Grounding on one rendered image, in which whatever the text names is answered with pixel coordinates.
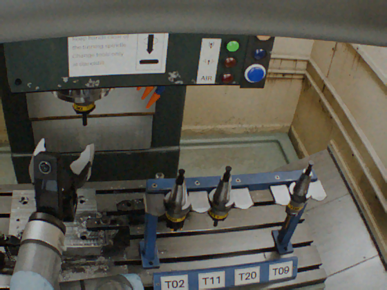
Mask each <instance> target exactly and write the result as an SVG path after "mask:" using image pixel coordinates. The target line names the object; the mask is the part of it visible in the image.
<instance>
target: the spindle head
mask: <svg viewBox="0 0 387 290"><path fill-rule="evenodd" d="M233 38H234V39H237V40H239V41H240V50H239V51H237V52H234V53H229V52H227V51H226V50H225V48H224V45H225V42H226V41H228V40H229V39H233ZM202 39H221V43H220V50H219V53H220V54H219V58H218V65H217V69H216V77H215V82H214V84H197V83H196V82H197V77H198V67H199V62H200V53H201V48H202ZM248 41H249V35H227V34H183V33H169V34H168V44H167V53H166V60H165V69H164V72H153V73H127V74H112V75H91V76H77V77H69V74H70V71H69V58H68V56H69V53H68V48H69V47H68V37H64V38H56V39H42V40H34V41H32V40H28V41H16V42H9V43H4V51H5V52H4V53H5V58H6V68H7V76H8V82H9V86H10V88H11V95H15V94H19V93H41V92H55V91H61V90H88V89H105V88H131V87H154V86H204V85H211V86H224V85H222V84H221V83H220V82H219V77H220V75H221V74H222V73H223V72H225V71H231V72H233V73H234V75H235V80H234V82H233V83H232V84H230V85H228V86H239V85H240V81H241V77H242V75H243V74H242V71H243V65H244V63H245V56H246V50H247V45H248ZM228 55H233V56H235V57H236V58H237V60H238V63H237V65H236V67H235V68H233V69H231V70H227V69H224V68H223V66H222V60H223V58H224V57H226V56H228Z"/></svg>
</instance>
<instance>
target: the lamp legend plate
mask: <svg viewBox="0 0 387 290"><path fill-rule="evenodd" d="M220 43H221V39H202V48H201V53H200V62H199V67H198V77H197V82H196V83H197V84H214V82H215V77H216V69H217V65H218V58H219V54H220V53H219V50H220Z"/></svg>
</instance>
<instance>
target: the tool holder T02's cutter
mask: <svg viewBox="0 0 387 290"><path fill-rule="evenodd" d="M165 224H166V227H167V228H170V229H171V231H173V232H177V230H178V229H180V230H182V228H183V226H184V220H183V221H181V222H172V221H171V220H169V219H168V218H167V221H166V223H165Z"/></svg>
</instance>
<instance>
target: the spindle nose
mask: <svg viewBox="0 0 387 290"><path fill-rule="evenodd" d="M115 89H116V88H105V89H88V90H61V91H55V92H51V93H52V94H53V95H54V96H55V97H57V98H58V99H61V100H63V101H65V102H69V103H71V102H72V103H78V104H85V103H91V102H93V101H96V100H99V99H101V98H103V97H105V96H107V95H109V94H111V93H112V92H113V91H114V90H115Z"/></svg>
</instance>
